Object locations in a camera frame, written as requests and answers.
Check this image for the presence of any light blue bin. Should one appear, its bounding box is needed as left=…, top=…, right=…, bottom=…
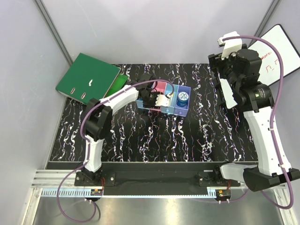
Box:
left=135, top=99, right=145, bottom=109
left=161, top=83, right=178, bottom=114

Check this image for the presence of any pink bin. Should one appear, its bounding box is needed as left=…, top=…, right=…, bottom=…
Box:
left=150, top=82, right=167, bottom=112

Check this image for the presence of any blue cleaning gel jar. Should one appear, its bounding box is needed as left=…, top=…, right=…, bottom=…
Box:
left=176, top=91, right=189, bottom=107

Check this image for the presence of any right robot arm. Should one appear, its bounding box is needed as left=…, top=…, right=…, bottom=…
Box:
left=208, top=48, right=300, bottom=192

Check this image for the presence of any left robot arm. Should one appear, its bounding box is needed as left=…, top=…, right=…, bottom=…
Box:
left=80, top=74, right=158, bottom=186

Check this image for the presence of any purple bin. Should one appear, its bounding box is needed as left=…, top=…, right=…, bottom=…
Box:
left=174, top=85, right=191, bottom=117

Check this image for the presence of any green transparent folder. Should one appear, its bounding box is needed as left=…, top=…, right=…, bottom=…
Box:
left=105, top=74, right=128, bottom=97

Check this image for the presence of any white whiteboard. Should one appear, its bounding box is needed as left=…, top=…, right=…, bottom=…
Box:
left=249, top=24, right=300, bottom=86

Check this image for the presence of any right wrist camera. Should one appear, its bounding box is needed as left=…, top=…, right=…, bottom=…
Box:
left=217, top=31, right=242, bottom=60

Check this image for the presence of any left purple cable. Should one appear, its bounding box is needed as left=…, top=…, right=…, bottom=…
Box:
left=57, top=79, right=174, bottom=222

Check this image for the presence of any purple cable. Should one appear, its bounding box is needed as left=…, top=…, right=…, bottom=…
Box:
left=57, top=79, right=174, bottom=222
left=221, top=35, right=294, bottom=210

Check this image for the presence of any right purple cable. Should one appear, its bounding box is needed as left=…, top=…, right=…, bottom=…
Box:
left=221, top=35, right=294, bottom=210

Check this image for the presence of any green ring binder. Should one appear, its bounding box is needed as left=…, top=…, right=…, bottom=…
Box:
left=56, top=53, right=120, bottom=105

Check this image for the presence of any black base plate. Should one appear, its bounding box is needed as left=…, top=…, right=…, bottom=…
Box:
left=75, top=162, right=239, bottom=198

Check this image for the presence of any aluminium frame rail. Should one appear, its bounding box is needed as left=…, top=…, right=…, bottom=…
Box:
left=30, top=150, right=288, bottom=204

